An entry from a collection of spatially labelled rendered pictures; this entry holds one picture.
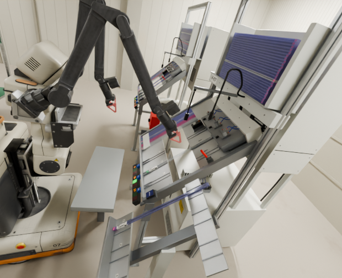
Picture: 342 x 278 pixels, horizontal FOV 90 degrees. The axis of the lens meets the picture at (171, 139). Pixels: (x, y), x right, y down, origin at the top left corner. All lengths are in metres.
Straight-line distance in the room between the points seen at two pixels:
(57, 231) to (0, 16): 4.93
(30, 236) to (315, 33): 1.79
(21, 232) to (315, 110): 1.83
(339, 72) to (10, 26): 5.58
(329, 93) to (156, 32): 4.17
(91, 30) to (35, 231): 1.27
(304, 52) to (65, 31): 4.81
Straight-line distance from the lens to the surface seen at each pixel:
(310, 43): 0.87
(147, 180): 1.15
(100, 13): 0.75
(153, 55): 4.84
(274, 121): 0.90
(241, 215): 1.50
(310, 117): 1.09
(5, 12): 5.63
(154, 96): 0.84
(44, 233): 1.52
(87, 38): 0.77
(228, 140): 0.96
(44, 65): 0.97
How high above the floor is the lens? 1.56
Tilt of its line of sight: 31 degrees down
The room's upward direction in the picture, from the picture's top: 16 degrees clockwise
